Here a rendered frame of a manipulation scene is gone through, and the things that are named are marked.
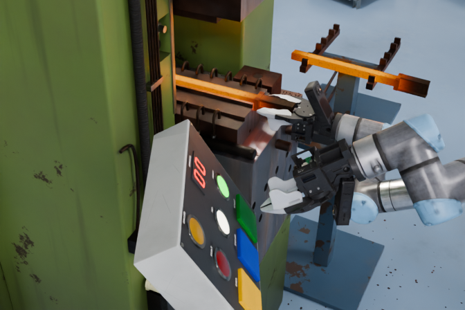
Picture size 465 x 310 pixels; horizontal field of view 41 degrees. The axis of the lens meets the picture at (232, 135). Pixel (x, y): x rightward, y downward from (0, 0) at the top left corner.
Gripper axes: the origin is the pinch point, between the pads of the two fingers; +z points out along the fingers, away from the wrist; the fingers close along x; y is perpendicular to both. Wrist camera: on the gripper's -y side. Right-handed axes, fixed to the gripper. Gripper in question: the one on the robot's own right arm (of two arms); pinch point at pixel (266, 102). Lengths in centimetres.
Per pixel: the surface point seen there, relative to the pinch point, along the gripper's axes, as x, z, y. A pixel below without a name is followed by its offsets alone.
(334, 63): 34.1, -8.6, 2.9
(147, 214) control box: -66, -5, -17
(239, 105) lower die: -3.2, 6.2, 0.9
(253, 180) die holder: -15.2, -3.3, 14.1
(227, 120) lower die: -9.8, 6.7, 1.9
